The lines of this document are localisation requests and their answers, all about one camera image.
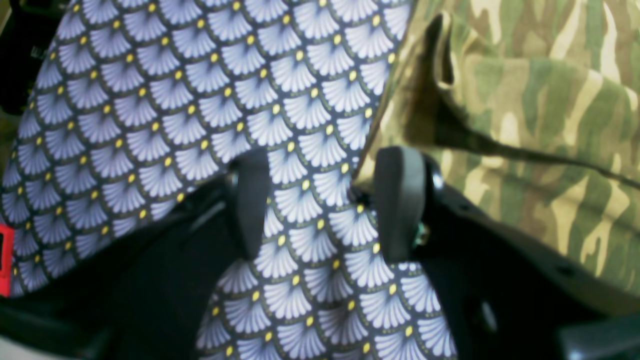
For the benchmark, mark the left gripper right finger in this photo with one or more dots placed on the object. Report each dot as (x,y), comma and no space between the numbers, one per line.
(505,295)

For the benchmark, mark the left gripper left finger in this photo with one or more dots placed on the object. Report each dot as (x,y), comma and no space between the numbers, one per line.
(144,296)

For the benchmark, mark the camouflage T-shirt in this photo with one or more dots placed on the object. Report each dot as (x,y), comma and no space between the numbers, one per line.
(531,109)

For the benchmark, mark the red black table clamp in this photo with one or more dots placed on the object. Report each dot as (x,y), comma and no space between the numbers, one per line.
(7,235)

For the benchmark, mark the fan-patterned purple tablecloth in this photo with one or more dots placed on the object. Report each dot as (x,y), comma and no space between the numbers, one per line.
(140,101)

